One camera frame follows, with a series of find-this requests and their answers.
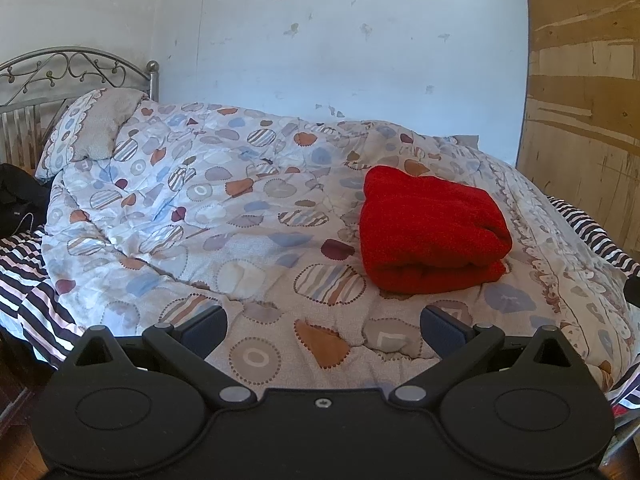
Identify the grey pillow with patterned border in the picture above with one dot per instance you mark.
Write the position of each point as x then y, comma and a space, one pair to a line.
100, 125

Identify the striped bed sheet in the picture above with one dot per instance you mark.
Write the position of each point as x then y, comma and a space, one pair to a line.
35, 300

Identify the black bag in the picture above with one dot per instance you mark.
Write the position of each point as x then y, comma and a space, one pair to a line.
17, 200

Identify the metal bed headboard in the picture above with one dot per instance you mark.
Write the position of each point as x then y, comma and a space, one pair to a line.
55, 72

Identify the patterned quilt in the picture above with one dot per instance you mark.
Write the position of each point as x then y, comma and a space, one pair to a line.
240, 200

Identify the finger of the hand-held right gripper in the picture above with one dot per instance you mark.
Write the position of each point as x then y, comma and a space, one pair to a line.
633, 292

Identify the wooden wardrobe panel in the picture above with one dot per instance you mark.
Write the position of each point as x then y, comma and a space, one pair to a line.
580, 100

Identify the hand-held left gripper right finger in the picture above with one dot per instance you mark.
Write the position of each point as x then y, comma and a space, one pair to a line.
440, 331

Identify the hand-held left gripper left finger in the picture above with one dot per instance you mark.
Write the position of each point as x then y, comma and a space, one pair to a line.
206, 331

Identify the red knitted sweater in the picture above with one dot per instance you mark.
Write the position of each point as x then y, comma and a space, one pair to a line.
430, 225

